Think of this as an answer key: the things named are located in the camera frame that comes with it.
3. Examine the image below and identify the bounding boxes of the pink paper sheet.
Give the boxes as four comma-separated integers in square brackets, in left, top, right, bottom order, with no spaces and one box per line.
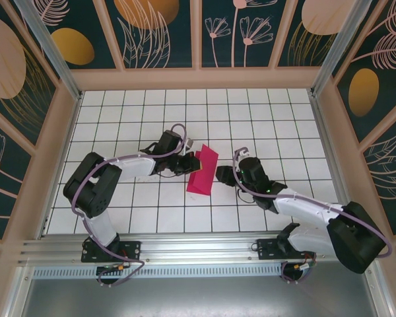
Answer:
[186,143,220,197]

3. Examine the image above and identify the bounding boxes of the grey sheet metal panel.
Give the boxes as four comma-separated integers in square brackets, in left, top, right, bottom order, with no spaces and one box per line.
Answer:
[6,260,393,317]

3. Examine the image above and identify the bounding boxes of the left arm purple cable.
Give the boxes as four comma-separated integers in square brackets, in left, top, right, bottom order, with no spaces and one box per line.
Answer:
[71,123,189,289]

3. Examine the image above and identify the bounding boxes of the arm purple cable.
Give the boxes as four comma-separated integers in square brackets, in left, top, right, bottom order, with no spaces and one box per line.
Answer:
[71,123,189,289]
[232,147,393,285]

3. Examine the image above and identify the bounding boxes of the long aluminium base rail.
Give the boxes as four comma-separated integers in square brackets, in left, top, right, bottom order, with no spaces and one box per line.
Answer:
[18,232,382,265]

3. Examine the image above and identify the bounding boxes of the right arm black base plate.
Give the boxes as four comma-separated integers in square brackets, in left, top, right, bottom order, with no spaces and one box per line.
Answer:
[255,238,317,262]

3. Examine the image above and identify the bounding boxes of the aluminium side rail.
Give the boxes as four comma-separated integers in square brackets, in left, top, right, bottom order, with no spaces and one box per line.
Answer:
[310,88,362,234]
[36,92,84,240]

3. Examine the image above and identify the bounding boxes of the perforated metal cable tray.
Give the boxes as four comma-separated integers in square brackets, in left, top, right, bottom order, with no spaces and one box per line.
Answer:
[32,265,286,279]

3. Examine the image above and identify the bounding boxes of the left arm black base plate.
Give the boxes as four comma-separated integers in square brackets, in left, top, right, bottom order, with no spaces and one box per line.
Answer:
[81,240,143,264]

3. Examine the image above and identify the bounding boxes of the aluminium corner post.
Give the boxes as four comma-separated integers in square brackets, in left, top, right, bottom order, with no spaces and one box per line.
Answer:
[310,0,372,96]
[13,0,83,100]

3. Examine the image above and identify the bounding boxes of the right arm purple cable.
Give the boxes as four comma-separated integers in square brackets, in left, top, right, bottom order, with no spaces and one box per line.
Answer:
[232,147,393,285]

